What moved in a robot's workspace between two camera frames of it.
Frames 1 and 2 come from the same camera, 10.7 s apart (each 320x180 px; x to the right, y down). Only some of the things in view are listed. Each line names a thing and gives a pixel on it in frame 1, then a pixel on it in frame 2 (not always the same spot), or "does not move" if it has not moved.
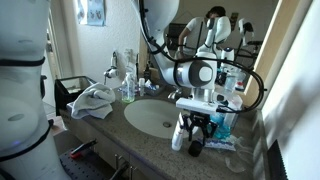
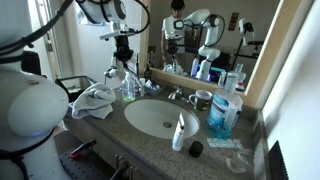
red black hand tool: (75, 153) does not move
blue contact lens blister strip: (219, 144) → (137, 84)
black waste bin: (67, 90) does not move
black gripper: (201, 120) → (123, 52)
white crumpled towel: (95, 102) does not move
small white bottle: (141, 86) does not move
